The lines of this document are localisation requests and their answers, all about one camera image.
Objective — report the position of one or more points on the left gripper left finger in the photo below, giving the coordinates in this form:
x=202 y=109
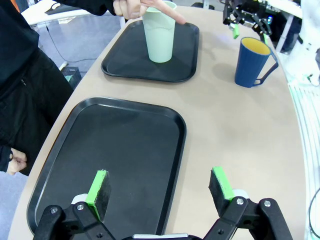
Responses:
x=100 y=195

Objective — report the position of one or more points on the black plastic tray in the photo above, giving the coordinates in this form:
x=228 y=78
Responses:
x=130 y=57
x=120 y=150

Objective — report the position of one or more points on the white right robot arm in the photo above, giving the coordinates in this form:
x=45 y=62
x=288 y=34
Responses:
x=310 y=25

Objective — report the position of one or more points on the blue mug yellow inside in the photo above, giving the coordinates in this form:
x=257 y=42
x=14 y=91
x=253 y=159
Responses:
x=250 y=65

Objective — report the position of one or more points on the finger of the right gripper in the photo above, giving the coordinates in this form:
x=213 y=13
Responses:
x=265 y=38
x=235 y=31

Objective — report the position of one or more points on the person's left forearm black sleeve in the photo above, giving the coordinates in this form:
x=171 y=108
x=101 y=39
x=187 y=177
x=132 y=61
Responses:
x=87 y=5

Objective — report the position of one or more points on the person in black sweater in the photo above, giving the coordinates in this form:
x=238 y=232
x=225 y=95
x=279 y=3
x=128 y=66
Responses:
x=22 y=87

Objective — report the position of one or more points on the person's right forearm black sleeve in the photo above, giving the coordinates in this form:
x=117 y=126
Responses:
x=4 y=160

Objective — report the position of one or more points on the person's left hand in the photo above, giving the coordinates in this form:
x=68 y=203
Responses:
x=130 y=8

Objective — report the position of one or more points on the white side table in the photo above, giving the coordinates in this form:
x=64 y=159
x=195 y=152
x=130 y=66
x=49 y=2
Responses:
x=72 y=15

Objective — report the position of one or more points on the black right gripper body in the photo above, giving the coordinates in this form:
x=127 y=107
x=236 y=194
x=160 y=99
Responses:
x=246 y=8

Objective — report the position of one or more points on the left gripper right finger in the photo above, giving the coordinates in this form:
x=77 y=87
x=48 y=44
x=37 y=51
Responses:
x=221 y=190

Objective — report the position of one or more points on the person's right hand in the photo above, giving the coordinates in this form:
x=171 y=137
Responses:
x=17 y=161

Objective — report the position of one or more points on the light green tall cup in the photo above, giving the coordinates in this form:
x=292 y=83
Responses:
x=160 y=37

